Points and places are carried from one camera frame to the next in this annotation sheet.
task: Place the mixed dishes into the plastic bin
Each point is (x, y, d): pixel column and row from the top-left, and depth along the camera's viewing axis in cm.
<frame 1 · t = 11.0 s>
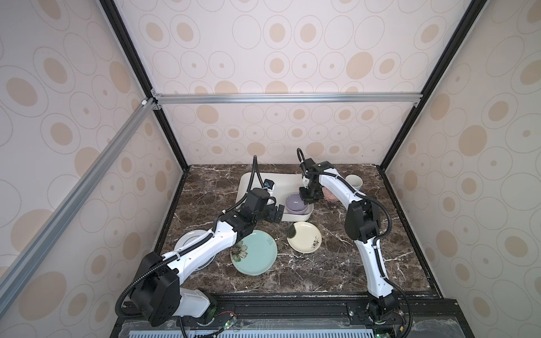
left hand: (278, 200, 80), fingers open
right hand: (306, 201, 100), fingers closed
white plastic bin: (285, 184, 111), point 2 cm above the table
green flower plate: (255, 254, 90), on the table
cream yellow small plate: (307, 239, 94), on the table
purple bowl: (295, 203, 102), point 4 cm above the table

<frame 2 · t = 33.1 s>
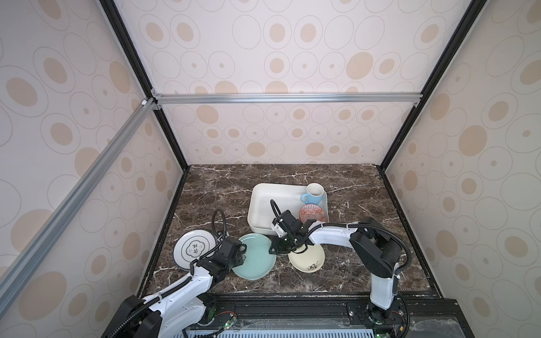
left hand: (244, 251, 88), fingers open
right hand: (270, 253, 88), fingers closed
white plastic bin: (287, 197, 109), on the table
cream yellow small plate: (310, 260, 86), point 2 cm above the table
red patterned bowl: (312, 211, 96), point 6 cm above the table
blue mug: (313, 195, 98), point 9 cm above the table
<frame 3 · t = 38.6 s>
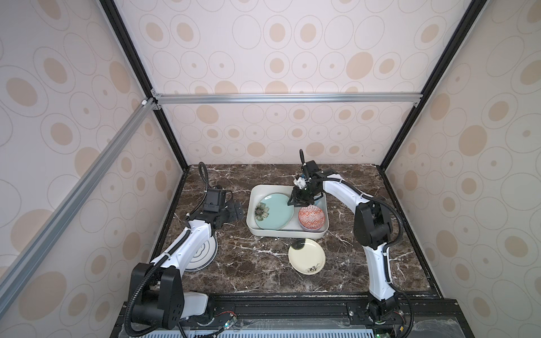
left hand: (237, 206, 87), fingers open
right hand: (290, 203, 95), fingers open
green flower plate: (272, 212, 100), point 3 cm above the table
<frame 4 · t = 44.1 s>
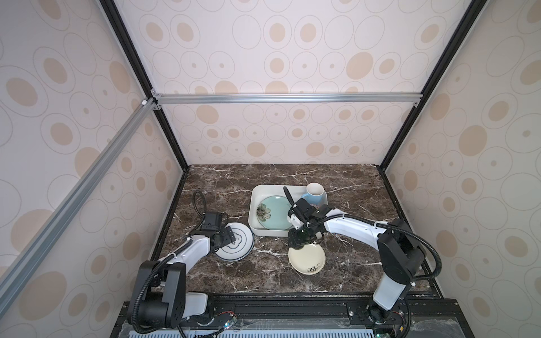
left hand: (231, 234, 91), fingers open
right hand: (292, 243, 87), fingers open
white ringed plate: (241, 247, 90), point 2 cm above the table
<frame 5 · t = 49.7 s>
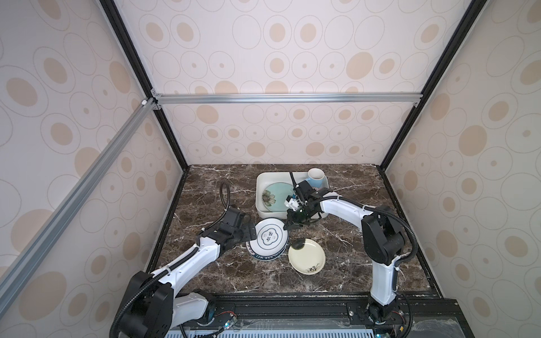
left hand: (252, 228, 86), fingers open
right hand: (285, 227, 89), fingers closed
blue mug: (315, 177, 106), point 9 cm above the table
white ringed plate: (270, 225, 94), point 4 cm above the table
